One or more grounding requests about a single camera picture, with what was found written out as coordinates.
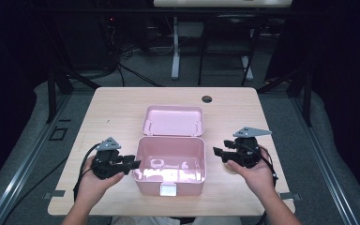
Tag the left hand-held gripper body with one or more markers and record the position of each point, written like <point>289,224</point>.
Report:
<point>106,165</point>

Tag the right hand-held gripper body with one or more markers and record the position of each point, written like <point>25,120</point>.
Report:
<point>247,153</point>

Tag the pink storage box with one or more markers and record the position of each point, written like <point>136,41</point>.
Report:
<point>170,168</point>

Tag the person's left hand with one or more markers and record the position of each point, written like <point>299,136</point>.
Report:
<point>90,187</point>

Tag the person's right hand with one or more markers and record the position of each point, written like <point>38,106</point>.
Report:
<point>258,179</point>

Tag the black metal stand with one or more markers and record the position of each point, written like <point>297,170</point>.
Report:
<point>51,93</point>
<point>307,93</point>

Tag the white desk with legs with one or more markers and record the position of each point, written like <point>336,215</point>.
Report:
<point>175,47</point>

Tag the black chair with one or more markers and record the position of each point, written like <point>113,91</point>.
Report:
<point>225,31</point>

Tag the dark computer cabinet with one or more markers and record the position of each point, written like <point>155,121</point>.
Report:
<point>84,40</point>

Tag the aluminium floor rail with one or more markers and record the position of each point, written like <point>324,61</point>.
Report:
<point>325,162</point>
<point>28,156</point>

